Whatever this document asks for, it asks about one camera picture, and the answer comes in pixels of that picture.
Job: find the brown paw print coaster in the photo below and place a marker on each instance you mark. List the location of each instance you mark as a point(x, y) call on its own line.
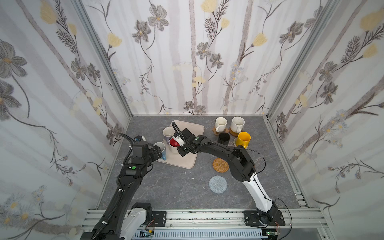
point(218, 133)

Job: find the black mug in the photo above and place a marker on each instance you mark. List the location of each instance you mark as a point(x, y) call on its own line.
point(224, 138)

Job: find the grey blue round coaster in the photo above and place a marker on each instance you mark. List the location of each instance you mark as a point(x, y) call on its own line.
point(218, 184)

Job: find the woven rattan round coaster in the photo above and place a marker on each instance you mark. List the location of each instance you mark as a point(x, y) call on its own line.
point(220, 165)

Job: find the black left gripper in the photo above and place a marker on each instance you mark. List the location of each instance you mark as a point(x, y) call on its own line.
point(157, 151)

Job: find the light blue mug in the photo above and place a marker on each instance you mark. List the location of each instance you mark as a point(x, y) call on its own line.
point(162, 147)

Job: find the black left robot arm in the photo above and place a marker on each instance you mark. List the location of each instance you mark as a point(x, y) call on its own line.
point(114, 225)

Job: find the brown round wooden coaster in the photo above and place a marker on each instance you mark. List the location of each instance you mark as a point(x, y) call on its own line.
point(233, 133)

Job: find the cream mug front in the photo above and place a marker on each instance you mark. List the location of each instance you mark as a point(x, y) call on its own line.
point(220, 124)

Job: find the yellow mug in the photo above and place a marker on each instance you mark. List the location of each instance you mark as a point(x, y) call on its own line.
point(243, 139)

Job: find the red interior white mug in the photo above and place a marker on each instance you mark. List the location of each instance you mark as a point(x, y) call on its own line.
point(174, 145)

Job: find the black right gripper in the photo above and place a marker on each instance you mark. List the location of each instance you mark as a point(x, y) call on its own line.
point(183, 149)

